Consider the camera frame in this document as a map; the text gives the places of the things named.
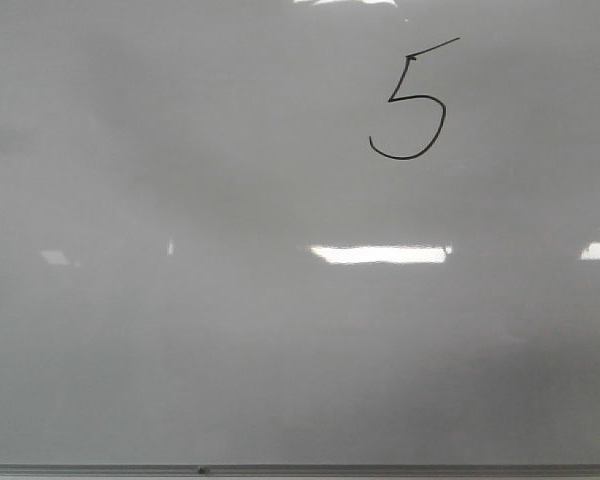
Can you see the white whiteboard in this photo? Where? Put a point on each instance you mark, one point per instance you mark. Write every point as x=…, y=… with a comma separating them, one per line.
x=303, y=232

